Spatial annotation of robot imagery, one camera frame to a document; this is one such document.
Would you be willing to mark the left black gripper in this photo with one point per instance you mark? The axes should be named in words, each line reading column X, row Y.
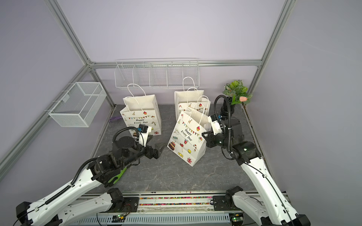
column 157, row 153

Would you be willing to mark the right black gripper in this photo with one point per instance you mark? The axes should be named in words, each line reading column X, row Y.
column 209, row 138

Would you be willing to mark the white party paper bag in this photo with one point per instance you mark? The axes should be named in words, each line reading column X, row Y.
column 186, row 140

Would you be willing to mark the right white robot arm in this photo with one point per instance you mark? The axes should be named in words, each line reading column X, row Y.
column 254, row 175

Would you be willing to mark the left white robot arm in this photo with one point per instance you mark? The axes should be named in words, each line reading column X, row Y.
column 90, row 191

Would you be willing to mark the left rear white paper bag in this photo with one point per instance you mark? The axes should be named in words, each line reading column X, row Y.
column 142, row 110

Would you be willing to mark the right rear white paper bag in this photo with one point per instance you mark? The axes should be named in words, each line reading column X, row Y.
column 193, row 98

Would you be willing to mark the green work glove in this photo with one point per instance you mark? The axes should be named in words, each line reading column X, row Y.
column 116, row 178

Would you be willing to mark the artificial plant in black vase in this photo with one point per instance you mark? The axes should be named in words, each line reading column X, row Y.
column 237, row 93

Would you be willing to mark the purple object at back left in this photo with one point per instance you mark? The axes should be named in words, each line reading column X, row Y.
column 115, row 118

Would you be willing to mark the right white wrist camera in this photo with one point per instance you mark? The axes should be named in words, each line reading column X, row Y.
column 215, row 124

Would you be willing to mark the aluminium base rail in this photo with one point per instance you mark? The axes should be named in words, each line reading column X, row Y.
column 175, row 207

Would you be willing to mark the white wire wall shelf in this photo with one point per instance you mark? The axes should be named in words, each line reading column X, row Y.
column 157, row 72

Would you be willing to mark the white wire basket on left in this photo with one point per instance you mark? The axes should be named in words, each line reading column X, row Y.
column 79, row 105

